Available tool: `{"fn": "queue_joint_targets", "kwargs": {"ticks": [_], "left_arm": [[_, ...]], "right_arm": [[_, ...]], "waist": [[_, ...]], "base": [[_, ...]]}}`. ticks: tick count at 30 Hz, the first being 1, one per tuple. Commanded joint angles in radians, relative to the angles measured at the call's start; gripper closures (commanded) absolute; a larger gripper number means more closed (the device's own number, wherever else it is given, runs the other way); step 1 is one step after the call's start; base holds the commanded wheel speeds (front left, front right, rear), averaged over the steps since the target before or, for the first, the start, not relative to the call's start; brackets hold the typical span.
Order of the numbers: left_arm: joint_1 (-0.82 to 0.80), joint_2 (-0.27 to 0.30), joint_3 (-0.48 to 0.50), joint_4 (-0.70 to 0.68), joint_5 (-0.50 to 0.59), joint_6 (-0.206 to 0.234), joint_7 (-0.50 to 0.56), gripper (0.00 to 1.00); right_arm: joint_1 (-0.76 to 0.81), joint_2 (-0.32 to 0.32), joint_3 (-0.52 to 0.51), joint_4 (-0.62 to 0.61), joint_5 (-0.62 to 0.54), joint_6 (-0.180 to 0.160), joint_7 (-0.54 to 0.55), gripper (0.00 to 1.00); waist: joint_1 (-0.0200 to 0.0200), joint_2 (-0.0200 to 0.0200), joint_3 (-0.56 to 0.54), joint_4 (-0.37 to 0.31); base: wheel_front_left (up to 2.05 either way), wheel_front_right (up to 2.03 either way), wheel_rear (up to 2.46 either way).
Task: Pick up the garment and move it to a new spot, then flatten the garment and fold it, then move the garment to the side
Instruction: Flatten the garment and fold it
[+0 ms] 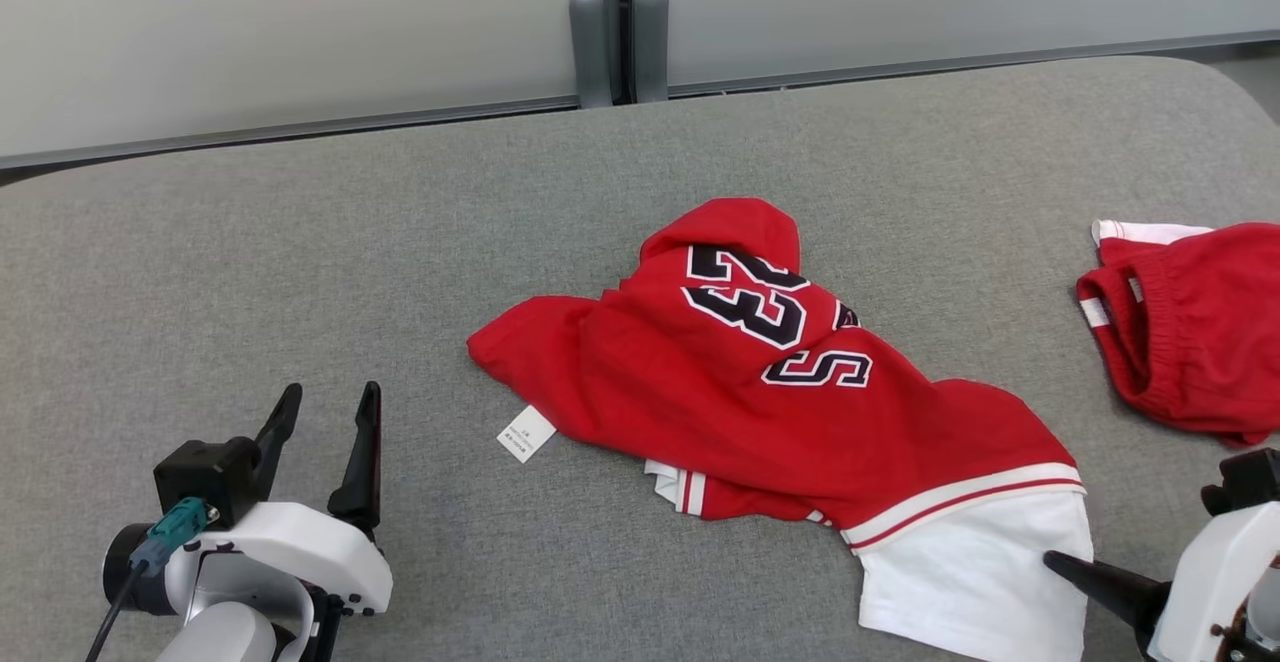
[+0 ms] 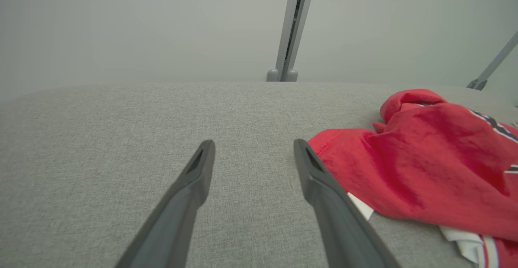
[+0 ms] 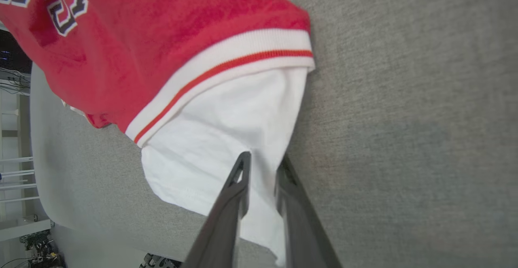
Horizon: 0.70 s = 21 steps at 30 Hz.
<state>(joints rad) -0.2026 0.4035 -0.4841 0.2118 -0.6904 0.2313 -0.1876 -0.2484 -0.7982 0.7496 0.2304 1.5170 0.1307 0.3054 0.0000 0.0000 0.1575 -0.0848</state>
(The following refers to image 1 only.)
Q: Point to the red Bulls 23 shorts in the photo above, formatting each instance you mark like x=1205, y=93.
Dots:
x=1200, y=342

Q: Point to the red and white jersey shirt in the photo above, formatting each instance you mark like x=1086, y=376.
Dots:
x=700, y=402

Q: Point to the grey rounded post cap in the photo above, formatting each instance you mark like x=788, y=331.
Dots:
x=590, y=52
x=650, y=47

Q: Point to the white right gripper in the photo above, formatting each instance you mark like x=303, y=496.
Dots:
x=1210, y=582

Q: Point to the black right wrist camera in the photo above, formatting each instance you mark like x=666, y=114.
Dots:
x=1250, y=482

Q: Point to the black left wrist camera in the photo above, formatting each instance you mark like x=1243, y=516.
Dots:
x=205, y=472

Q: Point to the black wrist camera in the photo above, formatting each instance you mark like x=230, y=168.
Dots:
x=205, y=472
x=1250, y=482

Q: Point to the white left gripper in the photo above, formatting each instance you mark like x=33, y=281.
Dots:
x=320, y=552

